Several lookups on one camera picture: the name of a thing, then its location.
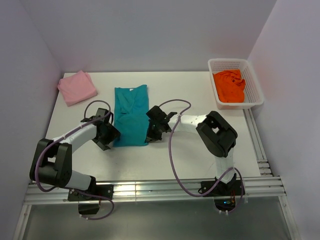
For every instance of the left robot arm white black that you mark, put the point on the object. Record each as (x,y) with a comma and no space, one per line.
(53,158)

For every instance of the folded pink t-shirt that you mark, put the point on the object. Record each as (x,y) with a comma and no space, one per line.
(77,88)

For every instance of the white plastic basket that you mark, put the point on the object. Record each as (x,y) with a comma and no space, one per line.
(253,95)

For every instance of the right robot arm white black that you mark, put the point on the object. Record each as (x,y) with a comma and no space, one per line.
(218,136)

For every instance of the orange t-shirt in basket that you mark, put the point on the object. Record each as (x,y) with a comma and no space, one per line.
(230,86)

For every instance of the teal t-shirt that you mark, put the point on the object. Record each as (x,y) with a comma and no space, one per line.
(130,116)

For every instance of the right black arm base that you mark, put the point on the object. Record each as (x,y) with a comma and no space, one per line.
(233,188)

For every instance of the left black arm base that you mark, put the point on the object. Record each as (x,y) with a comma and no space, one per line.
(100,192)

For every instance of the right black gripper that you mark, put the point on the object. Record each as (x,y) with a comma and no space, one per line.
(150,136)

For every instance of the aluminium mounting rail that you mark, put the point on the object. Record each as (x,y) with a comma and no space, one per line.
(158,190)

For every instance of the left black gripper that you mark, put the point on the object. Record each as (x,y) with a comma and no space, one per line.
(113,134)

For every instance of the black box under rail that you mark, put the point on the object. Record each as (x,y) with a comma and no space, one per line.
(88,208)

